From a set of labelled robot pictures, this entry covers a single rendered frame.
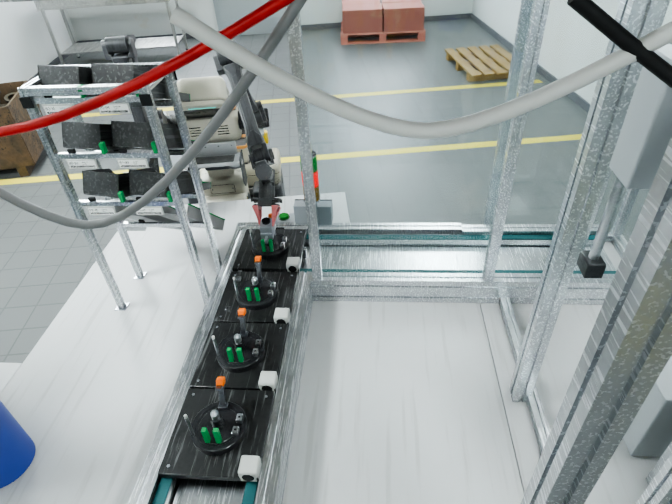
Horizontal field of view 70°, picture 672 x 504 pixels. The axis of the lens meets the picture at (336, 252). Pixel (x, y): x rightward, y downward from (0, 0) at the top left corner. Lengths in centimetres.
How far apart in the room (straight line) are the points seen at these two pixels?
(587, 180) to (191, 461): 107
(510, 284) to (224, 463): 105
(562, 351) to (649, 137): 71
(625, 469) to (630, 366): 100
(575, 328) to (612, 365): 127
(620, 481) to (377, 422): 61
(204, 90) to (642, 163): 167
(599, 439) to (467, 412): 88
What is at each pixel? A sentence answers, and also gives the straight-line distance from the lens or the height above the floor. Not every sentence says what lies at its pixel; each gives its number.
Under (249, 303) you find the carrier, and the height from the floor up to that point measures 99.
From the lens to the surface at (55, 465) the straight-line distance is 159.
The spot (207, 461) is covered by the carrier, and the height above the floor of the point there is 97.
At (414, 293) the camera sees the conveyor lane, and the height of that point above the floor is 90.
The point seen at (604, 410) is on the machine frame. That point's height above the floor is 164.
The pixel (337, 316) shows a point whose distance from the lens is 167.
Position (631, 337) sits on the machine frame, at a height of 175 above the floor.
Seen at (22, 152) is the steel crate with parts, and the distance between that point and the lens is 518.
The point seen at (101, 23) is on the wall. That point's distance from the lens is 939.
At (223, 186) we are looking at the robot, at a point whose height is 86.
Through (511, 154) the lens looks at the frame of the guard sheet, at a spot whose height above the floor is 143.
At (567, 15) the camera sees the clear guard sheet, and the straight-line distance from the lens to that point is 173.
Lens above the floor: 206
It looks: 38 degrees down
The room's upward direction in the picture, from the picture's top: 4 degrees counter-clockwise
